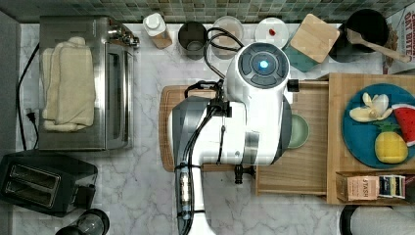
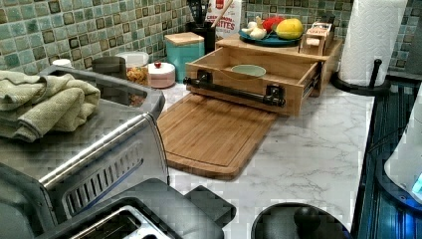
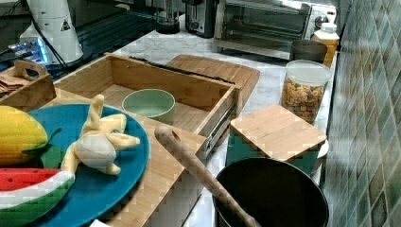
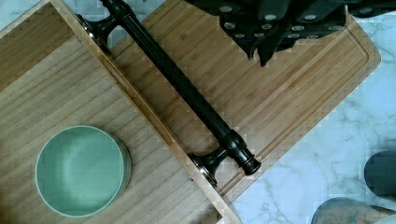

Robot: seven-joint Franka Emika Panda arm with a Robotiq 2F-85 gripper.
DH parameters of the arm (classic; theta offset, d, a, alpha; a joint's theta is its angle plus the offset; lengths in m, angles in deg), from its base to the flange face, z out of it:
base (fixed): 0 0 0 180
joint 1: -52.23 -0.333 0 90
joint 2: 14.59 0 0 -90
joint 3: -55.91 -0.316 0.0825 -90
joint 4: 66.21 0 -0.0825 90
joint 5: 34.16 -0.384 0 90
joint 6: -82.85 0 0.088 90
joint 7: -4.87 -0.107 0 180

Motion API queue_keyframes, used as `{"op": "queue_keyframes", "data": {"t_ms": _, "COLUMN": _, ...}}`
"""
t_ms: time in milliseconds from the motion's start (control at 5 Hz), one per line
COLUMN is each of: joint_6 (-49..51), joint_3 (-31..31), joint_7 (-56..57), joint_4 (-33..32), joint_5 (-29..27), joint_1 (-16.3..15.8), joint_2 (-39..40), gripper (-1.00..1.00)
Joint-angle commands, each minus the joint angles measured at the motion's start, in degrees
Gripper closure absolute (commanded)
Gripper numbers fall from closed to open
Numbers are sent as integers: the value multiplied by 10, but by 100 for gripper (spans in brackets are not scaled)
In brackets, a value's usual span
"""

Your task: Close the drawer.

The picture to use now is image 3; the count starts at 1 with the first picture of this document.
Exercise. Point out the wooden drawer with black handle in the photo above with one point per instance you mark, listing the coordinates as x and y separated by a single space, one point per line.
203 105

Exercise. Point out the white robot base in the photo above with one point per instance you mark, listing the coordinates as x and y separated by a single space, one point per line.
51 27

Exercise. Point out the light green bowl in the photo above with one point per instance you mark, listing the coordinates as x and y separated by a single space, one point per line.
151 103

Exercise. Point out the wooden cutting board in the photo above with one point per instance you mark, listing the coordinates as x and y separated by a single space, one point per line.
244 77

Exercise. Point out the green box with bamboo lid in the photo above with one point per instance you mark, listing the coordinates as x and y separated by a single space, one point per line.
276 133

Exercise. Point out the black blender base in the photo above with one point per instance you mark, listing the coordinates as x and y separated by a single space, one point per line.
167 16

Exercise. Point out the black toaster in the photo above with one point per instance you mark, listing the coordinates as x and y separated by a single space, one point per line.
200 17

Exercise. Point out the silver toaster oven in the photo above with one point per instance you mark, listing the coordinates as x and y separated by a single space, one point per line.
269 27

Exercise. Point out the plush peeled banana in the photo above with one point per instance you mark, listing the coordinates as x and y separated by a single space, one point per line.
99 141

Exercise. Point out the clear cereal jar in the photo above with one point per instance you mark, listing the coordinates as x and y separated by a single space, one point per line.
303 88

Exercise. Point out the dark metal cup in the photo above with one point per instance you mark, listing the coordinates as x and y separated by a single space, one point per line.
307 50

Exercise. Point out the blue round plate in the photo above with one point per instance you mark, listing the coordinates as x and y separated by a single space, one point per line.
93 193

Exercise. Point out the orange bottle with white cap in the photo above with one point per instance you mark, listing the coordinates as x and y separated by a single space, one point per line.
327 35

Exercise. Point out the plush watermelon slice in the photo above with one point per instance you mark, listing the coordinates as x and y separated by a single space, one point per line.
29 193

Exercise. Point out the black pan with wooden handle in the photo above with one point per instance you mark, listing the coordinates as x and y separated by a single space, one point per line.
253 192

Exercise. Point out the wooden tray with handle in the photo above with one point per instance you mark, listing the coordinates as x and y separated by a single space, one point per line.
38 91

